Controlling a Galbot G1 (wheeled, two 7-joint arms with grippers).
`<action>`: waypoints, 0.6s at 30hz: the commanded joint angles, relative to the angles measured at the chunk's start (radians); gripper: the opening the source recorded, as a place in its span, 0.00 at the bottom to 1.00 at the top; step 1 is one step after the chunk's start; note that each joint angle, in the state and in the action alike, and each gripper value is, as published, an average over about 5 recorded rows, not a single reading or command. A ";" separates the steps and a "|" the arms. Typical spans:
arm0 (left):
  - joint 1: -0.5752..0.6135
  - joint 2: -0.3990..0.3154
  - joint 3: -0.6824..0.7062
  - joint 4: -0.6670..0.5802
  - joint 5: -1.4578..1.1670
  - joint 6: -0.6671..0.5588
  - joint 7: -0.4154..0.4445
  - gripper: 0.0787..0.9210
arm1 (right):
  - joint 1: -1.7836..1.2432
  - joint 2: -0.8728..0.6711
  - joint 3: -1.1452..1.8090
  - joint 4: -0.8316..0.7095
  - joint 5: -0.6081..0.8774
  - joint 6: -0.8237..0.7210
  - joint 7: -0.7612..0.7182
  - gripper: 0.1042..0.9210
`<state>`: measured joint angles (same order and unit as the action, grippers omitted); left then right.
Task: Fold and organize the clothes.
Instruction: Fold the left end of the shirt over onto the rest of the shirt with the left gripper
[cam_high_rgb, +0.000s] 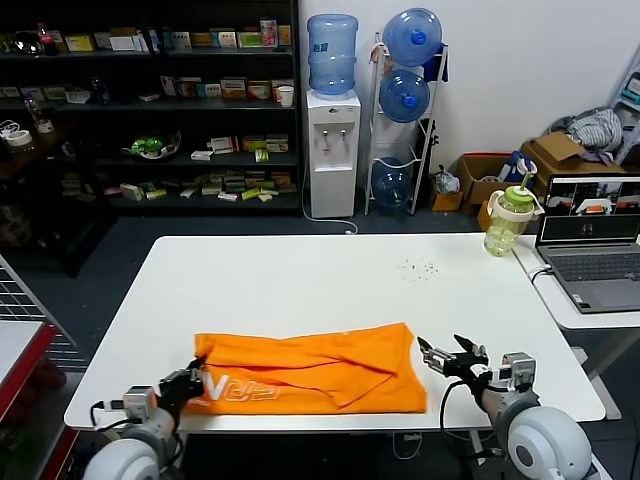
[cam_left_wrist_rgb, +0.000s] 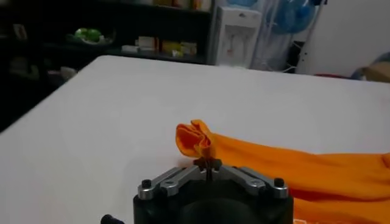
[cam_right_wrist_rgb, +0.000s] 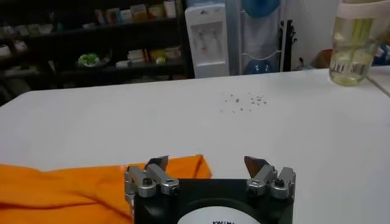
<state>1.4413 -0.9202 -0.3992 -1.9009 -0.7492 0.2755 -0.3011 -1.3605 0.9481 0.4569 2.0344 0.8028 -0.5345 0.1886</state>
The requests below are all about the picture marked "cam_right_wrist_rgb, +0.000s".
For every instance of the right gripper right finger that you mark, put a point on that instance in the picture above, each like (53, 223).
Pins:
(265, 179)

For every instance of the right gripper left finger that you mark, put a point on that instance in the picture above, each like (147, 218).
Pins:
(146, 182)

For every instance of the orange t-shirt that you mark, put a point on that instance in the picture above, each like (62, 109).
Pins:
(61, 194)

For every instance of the scattered dark crumbs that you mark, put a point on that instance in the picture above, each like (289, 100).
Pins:
(237, 100)

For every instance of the grey plastic bag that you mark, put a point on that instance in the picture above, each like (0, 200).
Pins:
(304, 67)

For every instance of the small white red box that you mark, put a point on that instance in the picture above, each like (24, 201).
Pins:
(123, 64)

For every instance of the small green white box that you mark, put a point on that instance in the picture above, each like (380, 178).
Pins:
(160, 61)

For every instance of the yellow green medicine box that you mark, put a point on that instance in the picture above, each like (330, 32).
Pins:
(157, 54)

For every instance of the black upright stand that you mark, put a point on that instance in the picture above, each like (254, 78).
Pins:
(288, 45)

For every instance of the glass bowl with green fruit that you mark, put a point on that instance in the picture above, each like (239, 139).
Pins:
(88, 59)

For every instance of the white water dispenser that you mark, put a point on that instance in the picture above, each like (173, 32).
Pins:
(207, 54)

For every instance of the white metal jug rack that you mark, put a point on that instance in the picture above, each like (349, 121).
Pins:
(241, 30)

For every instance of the clear green-lidded drinking bottle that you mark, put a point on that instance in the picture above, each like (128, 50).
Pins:
(350, 54)

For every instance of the black shelving unit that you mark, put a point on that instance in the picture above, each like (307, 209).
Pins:
(91, 33)

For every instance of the white blue medicine box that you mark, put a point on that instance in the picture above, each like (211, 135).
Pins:
(125, 16)

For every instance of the white tan medicine box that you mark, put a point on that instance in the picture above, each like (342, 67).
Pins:
(139, 12)

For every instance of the blue white bag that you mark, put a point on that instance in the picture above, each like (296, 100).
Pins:
(383, 56)

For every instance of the white paper cup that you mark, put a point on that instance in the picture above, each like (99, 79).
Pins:
(169, 8)

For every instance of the blue labelled water jug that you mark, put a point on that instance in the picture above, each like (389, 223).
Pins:
(204, 2)

